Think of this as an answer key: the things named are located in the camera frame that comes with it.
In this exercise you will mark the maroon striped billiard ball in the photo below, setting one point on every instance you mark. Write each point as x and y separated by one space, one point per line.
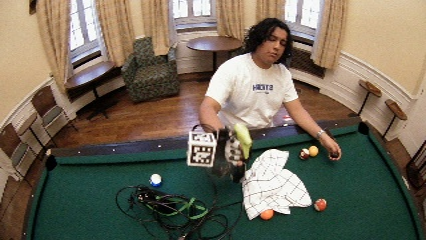
304 154

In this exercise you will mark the dark radiator grille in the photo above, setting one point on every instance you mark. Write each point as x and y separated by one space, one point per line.
307 62

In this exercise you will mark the dark wooden chair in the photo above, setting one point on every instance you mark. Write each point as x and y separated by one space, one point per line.
417 166

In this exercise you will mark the dark wooden pool table rail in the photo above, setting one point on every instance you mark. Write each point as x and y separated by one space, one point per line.
134 146

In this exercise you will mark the dark billiard ball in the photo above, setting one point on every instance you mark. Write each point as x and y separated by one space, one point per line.
335 155

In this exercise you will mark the white marker cube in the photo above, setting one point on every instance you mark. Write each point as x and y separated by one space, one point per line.
202 150

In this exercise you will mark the orange billiard ball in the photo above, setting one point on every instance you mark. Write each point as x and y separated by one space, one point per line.
267 214

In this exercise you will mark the small wooden wall shelf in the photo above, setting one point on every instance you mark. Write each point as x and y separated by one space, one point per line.
396 109
371 88

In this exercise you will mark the window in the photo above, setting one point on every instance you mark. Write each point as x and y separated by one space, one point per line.
194 11
83 26
302 15

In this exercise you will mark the white checked cloth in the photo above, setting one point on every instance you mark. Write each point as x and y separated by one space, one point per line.
274 186

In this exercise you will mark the person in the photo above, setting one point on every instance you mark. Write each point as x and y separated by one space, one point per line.
248 96

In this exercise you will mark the blue striped billiard ball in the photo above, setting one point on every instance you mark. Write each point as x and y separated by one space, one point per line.
156 180

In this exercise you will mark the round wooden table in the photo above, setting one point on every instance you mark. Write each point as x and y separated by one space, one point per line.
215 43

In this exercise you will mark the green patterned armchair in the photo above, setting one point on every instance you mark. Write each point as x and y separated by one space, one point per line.
151 75

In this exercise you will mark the beige curtain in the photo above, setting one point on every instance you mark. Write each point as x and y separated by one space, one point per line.
115 30
54 40
156 26
268 10
231 18
330 33

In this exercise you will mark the yellow billiard ball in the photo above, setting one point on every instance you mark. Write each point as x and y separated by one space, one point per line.
314 151

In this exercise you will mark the half-round wooden wall table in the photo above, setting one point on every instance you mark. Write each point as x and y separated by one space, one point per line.
91 76

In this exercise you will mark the red striped billiard ball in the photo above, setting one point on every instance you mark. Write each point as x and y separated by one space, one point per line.
320 204

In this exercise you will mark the small red white object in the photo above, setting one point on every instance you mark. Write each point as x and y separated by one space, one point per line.
288 118

